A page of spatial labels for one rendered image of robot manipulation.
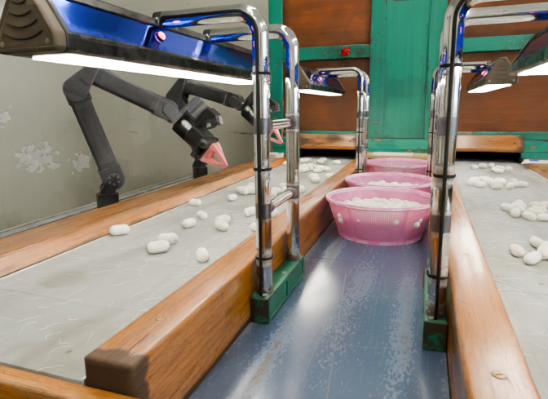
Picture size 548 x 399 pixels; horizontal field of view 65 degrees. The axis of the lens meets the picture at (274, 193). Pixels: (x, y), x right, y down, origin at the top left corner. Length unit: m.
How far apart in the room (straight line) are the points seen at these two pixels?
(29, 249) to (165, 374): 0.42
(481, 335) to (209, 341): 0.30
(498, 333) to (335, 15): 1.85
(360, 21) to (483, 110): 0.68
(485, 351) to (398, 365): 0.15
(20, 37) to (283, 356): 0.46
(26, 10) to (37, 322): 0.34
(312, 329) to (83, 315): 0.30
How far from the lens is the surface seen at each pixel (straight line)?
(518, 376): 0.43
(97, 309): 0.60
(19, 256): 0.81
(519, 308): 0.62
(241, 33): 0.78
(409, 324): 0.68
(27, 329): 0.59
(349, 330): 0.65
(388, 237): 1.01
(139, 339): 0.46
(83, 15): 0.54
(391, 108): 2.10
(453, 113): 0.56
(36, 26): 0.50
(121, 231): 0.90
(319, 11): 2.20
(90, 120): 1.32
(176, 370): 0.49
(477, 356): 0.45
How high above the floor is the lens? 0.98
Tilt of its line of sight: 11 degrees down
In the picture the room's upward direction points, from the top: 1 degrees counter-clockwise
